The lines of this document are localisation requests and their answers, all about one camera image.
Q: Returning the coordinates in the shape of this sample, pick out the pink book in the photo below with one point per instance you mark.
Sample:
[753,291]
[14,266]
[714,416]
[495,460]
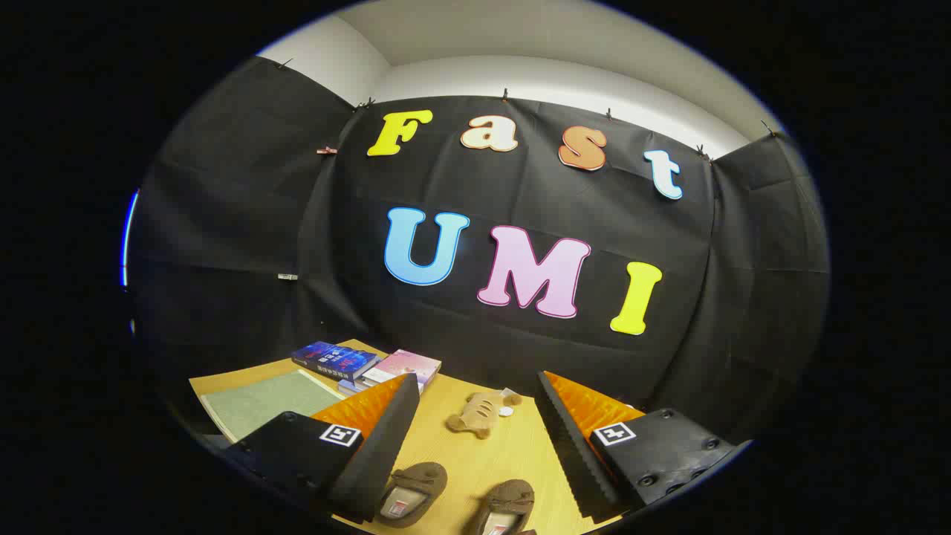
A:
[405,364]

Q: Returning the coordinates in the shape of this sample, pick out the pale blue book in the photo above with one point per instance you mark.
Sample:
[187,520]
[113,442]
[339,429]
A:
[351,386]

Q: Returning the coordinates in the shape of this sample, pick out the black backdrop cloth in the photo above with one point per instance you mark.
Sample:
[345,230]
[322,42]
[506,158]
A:
[446,186]

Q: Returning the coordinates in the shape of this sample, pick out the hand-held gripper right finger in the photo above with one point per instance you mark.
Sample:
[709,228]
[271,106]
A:
[576,453]

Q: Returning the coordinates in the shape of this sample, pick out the cream fabric storage box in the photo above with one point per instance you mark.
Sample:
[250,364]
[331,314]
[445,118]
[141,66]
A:
[260,401]

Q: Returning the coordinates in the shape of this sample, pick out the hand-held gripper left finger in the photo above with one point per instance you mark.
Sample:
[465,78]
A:
[371,461]

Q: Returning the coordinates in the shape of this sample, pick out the brown fuzzy shoe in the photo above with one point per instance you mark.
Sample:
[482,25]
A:
[513,496]
[423,479]

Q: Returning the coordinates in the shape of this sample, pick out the tan plush toy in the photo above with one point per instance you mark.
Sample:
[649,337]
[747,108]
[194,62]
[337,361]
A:
[479,414]

